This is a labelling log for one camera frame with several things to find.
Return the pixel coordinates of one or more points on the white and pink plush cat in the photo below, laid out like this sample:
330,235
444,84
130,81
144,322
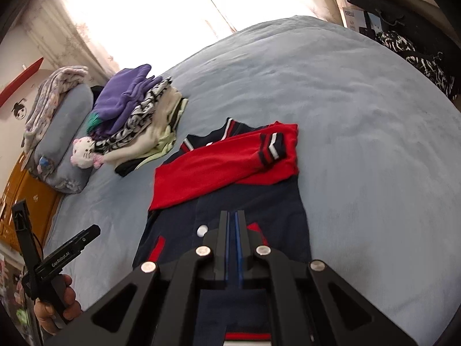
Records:
83,151

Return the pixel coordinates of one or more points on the person's left hand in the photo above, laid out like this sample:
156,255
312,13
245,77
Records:
74,304

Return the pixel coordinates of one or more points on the wooden headboard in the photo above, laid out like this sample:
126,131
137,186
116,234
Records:
32,194

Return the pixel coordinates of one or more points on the purple folded garment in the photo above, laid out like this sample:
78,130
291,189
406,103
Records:
122,93

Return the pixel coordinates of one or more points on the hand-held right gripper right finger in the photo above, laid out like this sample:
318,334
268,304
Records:
240,256

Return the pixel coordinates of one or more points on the navy and red varsity jacket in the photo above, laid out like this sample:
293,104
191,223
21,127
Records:
223,165

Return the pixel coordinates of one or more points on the light green folded garment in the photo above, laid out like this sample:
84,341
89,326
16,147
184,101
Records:
170,137

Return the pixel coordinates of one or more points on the pale floral folded blanket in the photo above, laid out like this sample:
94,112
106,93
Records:
54,83

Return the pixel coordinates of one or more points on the black fuzzy cloth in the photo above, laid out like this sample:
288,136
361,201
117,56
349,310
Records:
96,93

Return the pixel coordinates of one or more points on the floral sheer curtain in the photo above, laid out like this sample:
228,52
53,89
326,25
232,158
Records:
72,36

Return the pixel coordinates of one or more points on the black folded garment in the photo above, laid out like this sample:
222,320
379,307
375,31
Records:
126,169

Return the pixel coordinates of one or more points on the floral printed cloth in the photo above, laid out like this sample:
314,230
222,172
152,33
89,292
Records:
18,284

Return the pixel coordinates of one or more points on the white printed carton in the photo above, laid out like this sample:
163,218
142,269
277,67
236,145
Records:
354,18

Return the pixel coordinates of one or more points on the cartoon face wall sticker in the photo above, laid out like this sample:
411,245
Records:
19,110

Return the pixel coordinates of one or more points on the long black case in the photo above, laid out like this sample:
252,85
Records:
414,18

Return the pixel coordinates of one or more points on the grey pillows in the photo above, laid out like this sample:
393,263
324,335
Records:
68,115

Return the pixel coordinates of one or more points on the black and white patterned cloth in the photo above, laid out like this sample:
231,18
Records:
425,57

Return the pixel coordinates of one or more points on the blue fleece bed blanket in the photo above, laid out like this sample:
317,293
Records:
342,115

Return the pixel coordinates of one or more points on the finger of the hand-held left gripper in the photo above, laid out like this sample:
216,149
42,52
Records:
27,230

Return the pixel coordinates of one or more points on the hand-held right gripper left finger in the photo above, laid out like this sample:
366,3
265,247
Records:
227,256

